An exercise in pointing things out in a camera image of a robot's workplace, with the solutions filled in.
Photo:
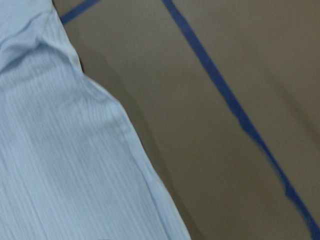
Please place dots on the light blue button-up shirt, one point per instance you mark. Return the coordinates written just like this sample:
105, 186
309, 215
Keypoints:
72, 166

